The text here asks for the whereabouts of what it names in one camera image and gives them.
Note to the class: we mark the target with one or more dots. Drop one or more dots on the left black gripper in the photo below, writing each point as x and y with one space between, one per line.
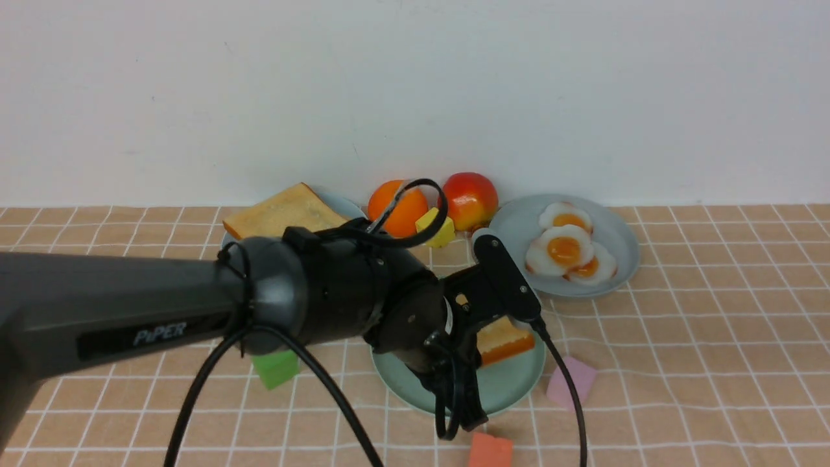
433 327

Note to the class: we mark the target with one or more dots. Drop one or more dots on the toast slice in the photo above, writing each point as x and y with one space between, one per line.
279 214
501 340

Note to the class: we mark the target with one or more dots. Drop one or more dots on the fried egg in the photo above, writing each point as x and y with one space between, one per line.
558 251
601 268
562 214

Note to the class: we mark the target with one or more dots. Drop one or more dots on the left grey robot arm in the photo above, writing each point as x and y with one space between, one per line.
64 313

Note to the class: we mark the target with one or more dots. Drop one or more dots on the green centre plate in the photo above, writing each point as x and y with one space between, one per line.
501 385

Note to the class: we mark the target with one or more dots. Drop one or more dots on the yellow cube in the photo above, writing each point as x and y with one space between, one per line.
445 234

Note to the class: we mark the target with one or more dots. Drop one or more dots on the orange cube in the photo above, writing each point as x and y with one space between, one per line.
489 451

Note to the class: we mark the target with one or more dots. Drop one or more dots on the orange fruit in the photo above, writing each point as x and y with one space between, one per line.
410 208

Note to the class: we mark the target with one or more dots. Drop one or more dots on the pink cube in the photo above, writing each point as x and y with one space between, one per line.
583 377

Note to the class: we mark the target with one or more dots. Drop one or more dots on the red yellow apple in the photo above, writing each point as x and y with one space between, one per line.
473 200

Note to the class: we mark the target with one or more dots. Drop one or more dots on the blue plate with eggs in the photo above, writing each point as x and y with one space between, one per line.
517 224

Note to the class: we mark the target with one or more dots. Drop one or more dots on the blue plate with toast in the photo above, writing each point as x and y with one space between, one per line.
337 204

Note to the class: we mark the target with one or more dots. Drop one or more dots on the green cube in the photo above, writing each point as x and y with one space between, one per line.
275 369

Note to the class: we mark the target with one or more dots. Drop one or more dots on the checkered beige tablecloth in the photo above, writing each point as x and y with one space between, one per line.
715 354

